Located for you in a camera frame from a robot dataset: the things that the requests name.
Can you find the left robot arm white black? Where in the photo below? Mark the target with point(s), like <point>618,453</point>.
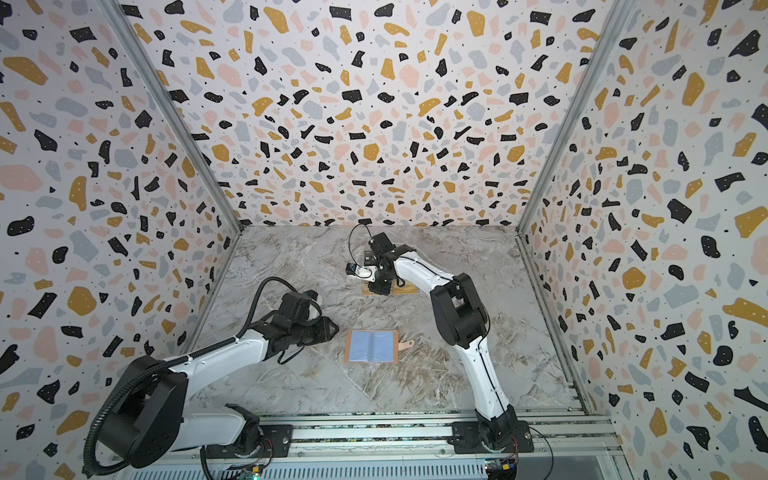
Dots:
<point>146,416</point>

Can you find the clear acrylic card stand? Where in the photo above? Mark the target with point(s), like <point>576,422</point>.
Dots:
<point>390,292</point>

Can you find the gold card front right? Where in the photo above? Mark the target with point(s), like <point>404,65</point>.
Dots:
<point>406,289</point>

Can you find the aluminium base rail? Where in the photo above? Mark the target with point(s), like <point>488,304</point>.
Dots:
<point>560,443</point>

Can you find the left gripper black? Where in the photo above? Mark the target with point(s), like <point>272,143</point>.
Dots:
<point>328,330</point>

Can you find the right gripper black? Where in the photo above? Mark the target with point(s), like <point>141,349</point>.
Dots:
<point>379,289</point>

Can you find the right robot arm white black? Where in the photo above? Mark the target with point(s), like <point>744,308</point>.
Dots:
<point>461,319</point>

